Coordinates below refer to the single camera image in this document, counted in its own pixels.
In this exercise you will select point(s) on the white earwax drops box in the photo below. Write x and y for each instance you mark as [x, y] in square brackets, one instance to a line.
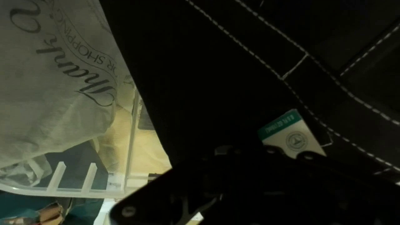
[291, 132]

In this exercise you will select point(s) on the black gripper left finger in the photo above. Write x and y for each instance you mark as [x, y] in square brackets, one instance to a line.
[244, 151]

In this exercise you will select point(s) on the black fabric bag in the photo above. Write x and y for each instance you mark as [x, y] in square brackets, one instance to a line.
[216, 75]

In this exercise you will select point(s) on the teal fabric bag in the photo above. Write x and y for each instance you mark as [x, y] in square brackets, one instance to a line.
[25, 207]

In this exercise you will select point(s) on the crumpled brown paper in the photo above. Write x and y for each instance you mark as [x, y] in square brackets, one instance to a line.
[51, 214]

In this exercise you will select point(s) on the gray plastic shopping bag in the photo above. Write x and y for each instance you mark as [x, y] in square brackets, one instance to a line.
[54, 82]

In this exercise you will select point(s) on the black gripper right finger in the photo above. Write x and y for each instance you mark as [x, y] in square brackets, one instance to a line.
[314, 157]

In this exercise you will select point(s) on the clear plastic storage bin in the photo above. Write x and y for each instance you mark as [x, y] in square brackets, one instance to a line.
[83, 182]

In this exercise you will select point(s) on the cream towel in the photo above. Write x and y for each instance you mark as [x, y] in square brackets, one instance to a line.
[145, 145]

